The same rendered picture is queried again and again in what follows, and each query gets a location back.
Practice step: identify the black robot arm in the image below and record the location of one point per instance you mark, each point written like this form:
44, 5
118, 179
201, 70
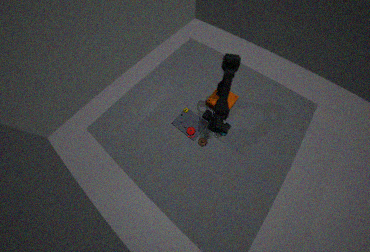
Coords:
231, 63

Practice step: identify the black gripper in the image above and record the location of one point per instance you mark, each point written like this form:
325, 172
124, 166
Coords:
208, 116

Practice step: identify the brown gear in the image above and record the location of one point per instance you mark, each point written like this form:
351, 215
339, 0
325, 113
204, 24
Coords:
202, 142

